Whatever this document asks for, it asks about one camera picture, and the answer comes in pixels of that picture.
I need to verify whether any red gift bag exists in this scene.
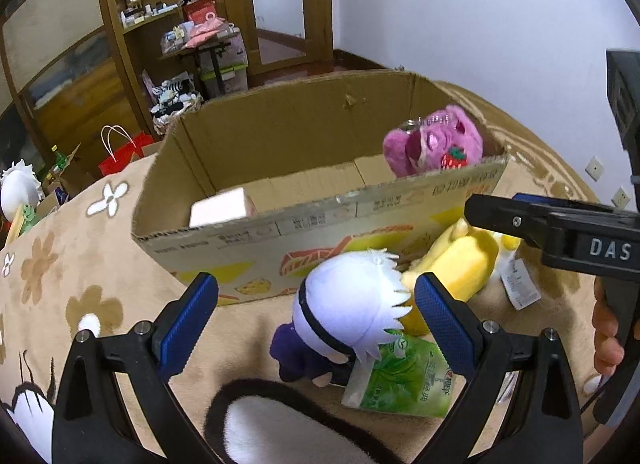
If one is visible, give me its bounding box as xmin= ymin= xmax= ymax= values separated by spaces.
xmin=98 ymin=125 xmax=157 ymax=176

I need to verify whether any pink cloth pile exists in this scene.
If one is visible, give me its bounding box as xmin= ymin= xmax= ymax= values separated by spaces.
xmin=182 ymin=19 xmax=236 ymax=50

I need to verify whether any green tissue packet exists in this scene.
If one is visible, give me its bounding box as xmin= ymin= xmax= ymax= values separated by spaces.
xmin=341 ymin=333 xmax=456 ymax=419

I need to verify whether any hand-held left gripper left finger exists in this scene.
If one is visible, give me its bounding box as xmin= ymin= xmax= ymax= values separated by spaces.
xmin=51 ymin=271 xmax=221 ymax=464

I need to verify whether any basket of socks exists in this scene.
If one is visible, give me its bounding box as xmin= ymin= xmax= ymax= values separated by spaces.
xmin=150 ymin=72 xmax=205 ymax=135

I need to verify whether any cardboard box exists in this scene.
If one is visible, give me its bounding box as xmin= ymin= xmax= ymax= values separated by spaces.
xmin=131 ymin=70 xmax=511 ymax=306

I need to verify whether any small folding table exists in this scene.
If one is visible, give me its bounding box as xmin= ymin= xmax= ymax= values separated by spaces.
xmin=160 ymin=34 xmax=243 ymax=98

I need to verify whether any white spiky-haired plush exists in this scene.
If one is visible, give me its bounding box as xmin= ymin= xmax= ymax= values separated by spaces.
xmin=0 ymin=159 xmax=45 ymax=221

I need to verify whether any wooden door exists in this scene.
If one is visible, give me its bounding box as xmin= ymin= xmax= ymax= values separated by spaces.
xmin=207 ymin=0 xmax=335 ymax=78

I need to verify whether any red box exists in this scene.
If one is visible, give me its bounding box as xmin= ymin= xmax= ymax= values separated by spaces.
xmin=181 ymin=0 xmax=219 ymax=25

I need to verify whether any clear plastic storage bin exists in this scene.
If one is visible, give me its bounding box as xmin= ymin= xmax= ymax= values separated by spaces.
xmin=197 ymin=32 xmax=250 ymax=98

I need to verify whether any white-haired plush doll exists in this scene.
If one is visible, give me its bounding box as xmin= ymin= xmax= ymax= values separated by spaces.
xmin=270 ymin=247 xmax=413 ymax=389

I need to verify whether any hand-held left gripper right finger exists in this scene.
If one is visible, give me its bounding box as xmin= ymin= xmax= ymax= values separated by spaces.
xmin=414 ymin=271 xmax=584 ymax=464

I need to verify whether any wooden cabinet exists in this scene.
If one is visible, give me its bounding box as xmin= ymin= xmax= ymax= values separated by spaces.
xmin=0 ymin=0 xmax=191 ymax=180

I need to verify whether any person's right hand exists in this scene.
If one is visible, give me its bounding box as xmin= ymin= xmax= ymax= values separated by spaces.
xmin=591 ymin=276 xmax=627 ymax=376

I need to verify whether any green frog toy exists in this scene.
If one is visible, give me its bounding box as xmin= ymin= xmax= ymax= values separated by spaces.
xmin=17 ymin=203 xmax=41 ymax=234

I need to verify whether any pink and white tissue pack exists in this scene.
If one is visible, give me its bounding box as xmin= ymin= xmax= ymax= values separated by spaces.
xmin=189 ymin=187 xmax=258 ymax=228

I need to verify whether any yellow plush toy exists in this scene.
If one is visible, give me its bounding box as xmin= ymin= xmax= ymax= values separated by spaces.
xmin=400 ymin=218 xmax=543 ymax=337

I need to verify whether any pink plush bear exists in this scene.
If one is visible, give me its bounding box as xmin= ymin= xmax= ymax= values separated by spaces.
xmin=382 ymin=104 xmax=485 ymax=179

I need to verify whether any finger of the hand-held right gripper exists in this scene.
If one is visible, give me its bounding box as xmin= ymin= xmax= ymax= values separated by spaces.
xmin=464 ymin=193 xmax=553 ymax=249
xmin=512 ymin=193 xmax=637 ymax=217

